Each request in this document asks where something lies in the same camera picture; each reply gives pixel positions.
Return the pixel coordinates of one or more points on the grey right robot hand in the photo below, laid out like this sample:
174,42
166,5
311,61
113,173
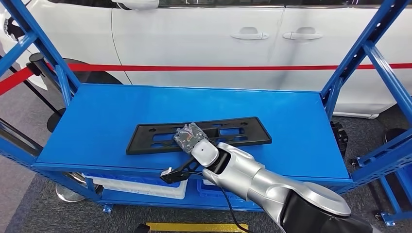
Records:
191,138

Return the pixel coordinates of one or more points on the black plastic plate frame part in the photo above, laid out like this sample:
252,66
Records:
138,141

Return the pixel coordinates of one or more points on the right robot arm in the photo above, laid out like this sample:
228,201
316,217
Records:
257,180

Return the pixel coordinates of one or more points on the blue steel shelf rack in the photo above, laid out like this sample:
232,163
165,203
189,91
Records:
193,106
379,160

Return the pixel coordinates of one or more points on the red barrier belt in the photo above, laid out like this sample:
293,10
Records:
13,82
225,68

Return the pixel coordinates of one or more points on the white car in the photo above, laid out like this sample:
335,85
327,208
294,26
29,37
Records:
193,48

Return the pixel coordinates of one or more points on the black car wheel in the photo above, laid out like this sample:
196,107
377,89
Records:
93,77

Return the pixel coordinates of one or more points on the chrome round floor base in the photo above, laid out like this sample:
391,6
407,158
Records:
67,194

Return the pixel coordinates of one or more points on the black ribbed box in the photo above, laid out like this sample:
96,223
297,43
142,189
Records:
339,138

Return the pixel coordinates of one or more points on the black round floor base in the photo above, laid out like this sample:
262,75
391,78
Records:
394,135

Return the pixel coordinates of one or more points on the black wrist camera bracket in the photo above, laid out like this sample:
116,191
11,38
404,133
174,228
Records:
180,175

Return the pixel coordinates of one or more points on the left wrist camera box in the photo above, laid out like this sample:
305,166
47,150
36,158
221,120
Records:
141,229

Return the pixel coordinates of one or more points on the black stanchion post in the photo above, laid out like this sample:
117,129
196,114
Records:
36,61

